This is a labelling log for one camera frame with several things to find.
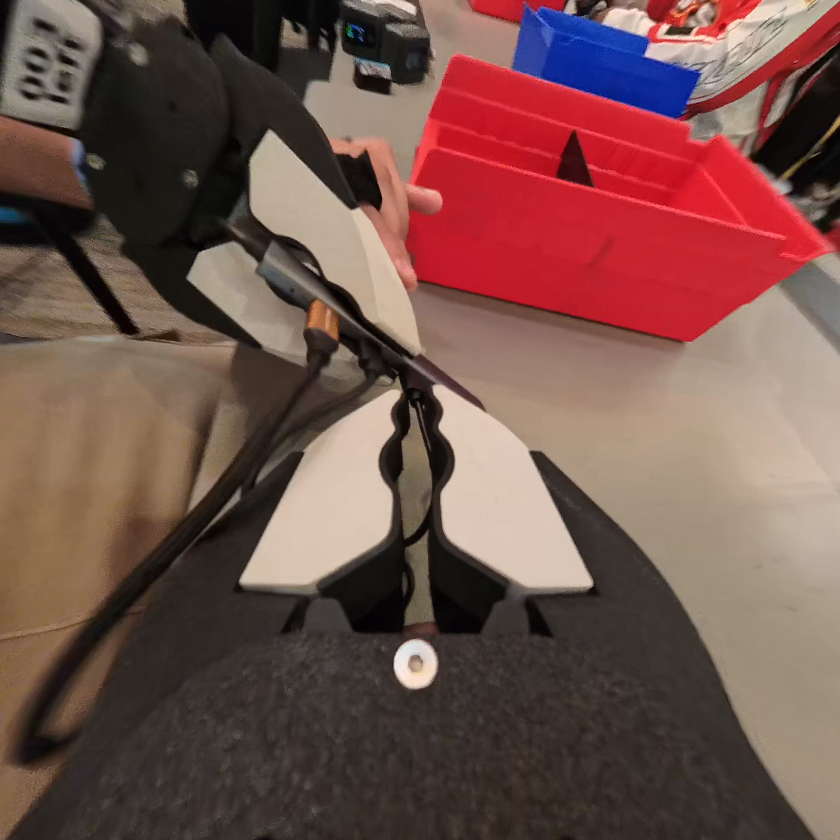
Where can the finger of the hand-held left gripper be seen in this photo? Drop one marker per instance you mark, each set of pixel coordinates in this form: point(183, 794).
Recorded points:
point(328, 223)
point(243, 289)

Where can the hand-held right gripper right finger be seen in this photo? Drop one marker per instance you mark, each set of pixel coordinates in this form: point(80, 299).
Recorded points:
point(512, 518)

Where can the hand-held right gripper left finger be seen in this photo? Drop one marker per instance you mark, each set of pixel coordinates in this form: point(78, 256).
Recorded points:
point(328, 518)

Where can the dark grey usb hub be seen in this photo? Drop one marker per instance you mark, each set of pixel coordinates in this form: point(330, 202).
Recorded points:
point(289, 282)

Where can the blue wristband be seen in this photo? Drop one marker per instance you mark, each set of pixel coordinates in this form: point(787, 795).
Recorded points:
point(77, 164)

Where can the black charger box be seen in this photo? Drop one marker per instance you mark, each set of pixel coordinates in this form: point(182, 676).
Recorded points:
point(387, 46)

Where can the black bin divider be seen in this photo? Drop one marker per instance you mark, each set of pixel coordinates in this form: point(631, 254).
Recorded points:
point(576, 164)

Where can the small red plastic bin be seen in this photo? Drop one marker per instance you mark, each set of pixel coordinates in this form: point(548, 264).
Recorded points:
point(512, 8)

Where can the blue plastic bin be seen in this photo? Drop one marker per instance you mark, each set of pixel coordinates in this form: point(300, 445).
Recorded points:
point(590, 59)

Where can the black jacket yellow stripe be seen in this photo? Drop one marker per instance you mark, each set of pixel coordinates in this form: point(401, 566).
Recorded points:
point(800, 131)

